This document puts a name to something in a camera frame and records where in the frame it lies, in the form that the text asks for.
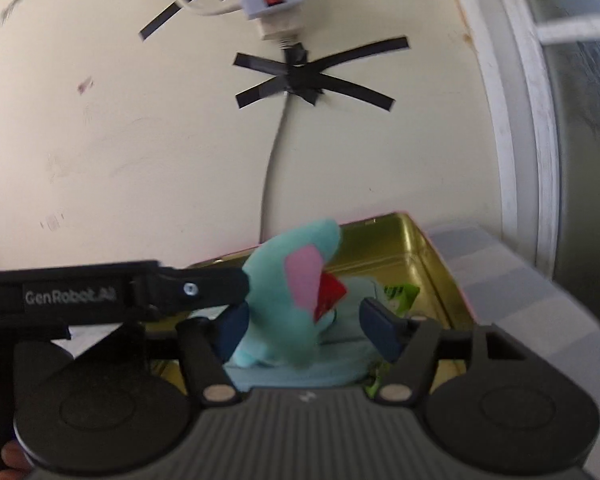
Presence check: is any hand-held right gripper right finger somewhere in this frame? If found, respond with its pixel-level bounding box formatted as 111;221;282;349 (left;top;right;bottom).
359;297;528;406

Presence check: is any teal plush toy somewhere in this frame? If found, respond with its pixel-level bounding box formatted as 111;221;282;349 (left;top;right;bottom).
230;217;351;368

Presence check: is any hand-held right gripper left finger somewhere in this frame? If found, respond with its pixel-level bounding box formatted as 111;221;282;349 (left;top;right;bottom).
70;302;251;406

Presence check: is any person's left hand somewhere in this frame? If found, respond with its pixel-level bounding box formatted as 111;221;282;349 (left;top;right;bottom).
0;440;35;480

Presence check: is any black tape cross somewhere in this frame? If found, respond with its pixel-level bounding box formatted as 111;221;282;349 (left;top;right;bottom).
232;35;411;113

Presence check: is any white window frame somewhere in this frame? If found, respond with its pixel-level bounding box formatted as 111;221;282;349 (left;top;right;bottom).
440;0;600;281

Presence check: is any grey power cable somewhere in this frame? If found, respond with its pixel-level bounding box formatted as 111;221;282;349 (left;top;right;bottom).
257;40;296;248

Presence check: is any green snack packet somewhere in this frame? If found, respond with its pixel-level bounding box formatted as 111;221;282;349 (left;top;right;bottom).
365;284;421;396

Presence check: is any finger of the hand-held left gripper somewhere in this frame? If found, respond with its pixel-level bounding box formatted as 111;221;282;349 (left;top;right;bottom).
132;261;251;321

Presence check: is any pink tin box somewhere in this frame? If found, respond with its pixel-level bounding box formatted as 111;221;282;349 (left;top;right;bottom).
145;212;476;391

